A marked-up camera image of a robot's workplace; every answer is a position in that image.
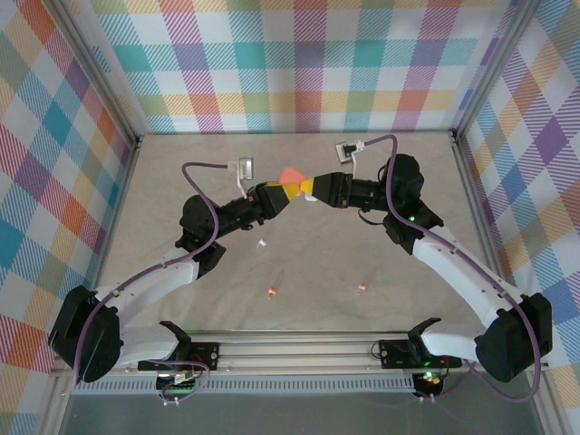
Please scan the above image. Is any orange earbud charging case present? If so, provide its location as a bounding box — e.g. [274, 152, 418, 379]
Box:
[277, 166, 309, 197]

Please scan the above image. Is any grey metal panel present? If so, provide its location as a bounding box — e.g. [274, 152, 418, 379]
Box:
[61, 392, 547, 435]

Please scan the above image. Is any thin black cable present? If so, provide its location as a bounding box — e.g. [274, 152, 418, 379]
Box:
[356, 207, 387, 227]

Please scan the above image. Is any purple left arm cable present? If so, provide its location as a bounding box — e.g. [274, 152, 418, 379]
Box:
[72, 161, 237, 395]

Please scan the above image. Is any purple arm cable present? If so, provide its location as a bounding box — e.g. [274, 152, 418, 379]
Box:
[364, 134, 545, 404]
[72, 161, 237, 395]

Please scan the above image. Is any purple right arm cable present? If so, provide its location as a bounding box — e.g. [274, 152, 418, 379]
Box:
[364, 134, 545, 404]

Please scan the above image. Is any aluminium frame rail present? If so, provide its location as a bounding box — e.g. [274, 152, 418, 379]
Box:
[49, 133, 144, 377]
[450, 130, 552, 371]

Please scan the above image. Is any black left arm base bracket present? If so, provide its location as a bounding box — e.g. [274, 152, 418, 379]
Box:
[135, 342, 221, 373]

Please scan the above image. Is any wide aluminium base rail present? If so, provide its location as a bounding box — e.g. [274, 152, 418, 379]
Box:
[49, 339, 552, 378]

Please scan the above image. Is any black right arm base bracket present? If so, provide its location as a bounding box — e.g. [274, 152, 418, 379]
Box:
[379, 338, 463, 371]

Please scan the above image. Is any grey slotted cable duct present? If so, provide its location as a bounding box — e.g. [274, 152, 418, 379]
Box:
[74, 378, 416, 396]

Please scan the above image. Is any aluminium frame post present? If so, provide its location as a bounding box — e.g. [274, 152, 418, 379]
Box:
[451, 0, 543, 140]
[53, 0, 142, 149]

